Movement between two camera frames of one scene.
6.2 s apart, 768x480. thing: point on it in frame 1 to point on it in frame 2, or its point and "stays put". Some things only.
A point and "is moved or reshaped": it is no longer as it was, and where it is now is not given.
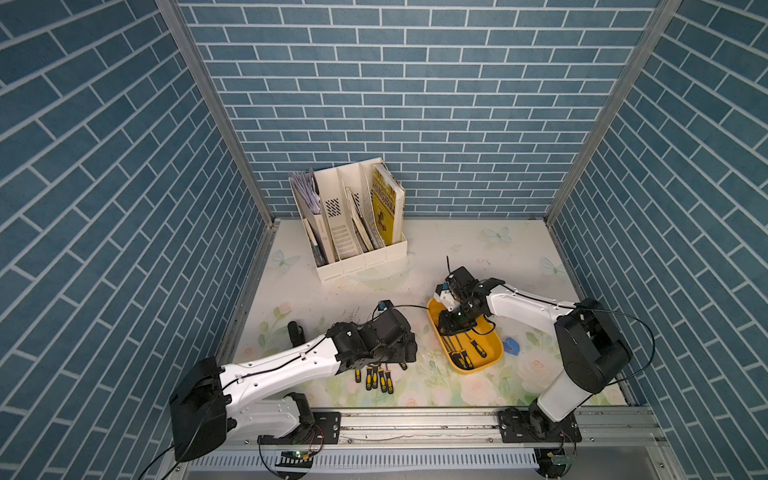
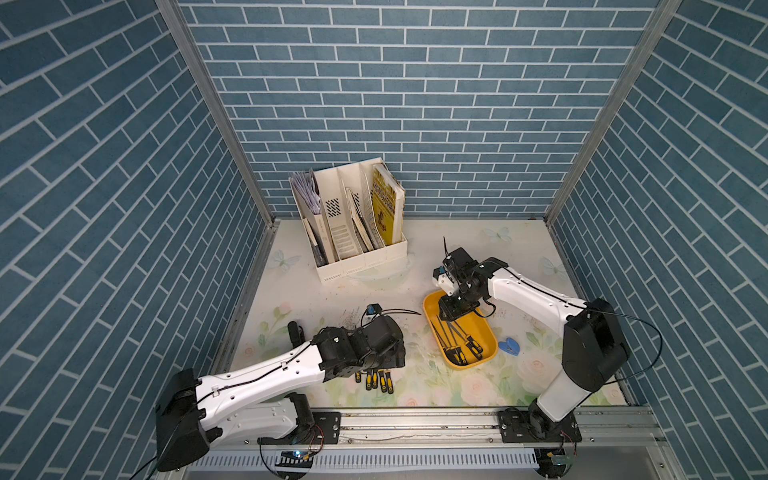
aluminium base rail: x=475 y=430 stays put
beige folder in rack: x=357 y=218 stays put
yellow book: x=388 y=199 stays put
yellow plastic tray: x=484 y=334 is moved or reshaped
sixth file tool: x=383 y=381 stays put
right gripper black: x=447 y=327 to x=448 y=312
